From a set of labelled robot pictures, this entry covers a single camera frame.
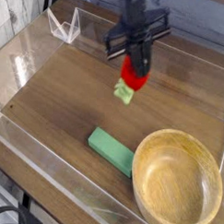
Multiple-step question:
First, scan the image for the red knitted strawberry toy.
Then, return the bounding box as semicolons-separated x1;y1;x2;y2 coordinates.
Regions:
114;55;150;105

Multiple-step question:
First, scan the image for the clear acrylic back wall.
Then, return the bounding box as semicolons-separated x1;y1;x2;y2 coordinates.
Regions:
72;8;224;120

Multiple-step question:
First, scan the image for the clear acrylic corner bracket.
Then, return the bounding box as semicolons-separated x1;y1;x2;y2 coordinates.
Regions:
47;8;81;43

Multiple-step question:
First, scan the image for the wooden bowl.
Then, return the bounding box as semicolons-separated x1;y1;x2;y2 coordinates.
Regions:
132;129;223;224

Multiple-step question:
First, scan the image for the clear acrylic front wall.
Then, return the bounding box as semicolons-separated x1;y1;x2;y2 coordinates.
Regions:
0;113;147;224

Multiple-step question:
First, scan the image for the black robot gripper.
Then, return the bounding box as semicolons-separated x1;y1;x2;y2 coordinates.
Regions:
103;7;171;77

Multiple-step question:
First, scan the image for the green rectangular block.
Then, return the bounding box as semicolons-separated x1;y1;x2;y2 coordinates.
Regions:
88;127;135;178

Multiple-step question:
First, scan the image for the black cable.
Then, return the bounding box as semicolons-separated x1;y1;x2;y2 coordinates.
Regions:
0;206;29;224

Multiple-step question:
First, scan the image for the clear acrylic wall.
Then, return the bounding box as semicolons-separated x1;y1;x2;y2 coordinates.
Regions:
72;8;224;120
0;113;147;224

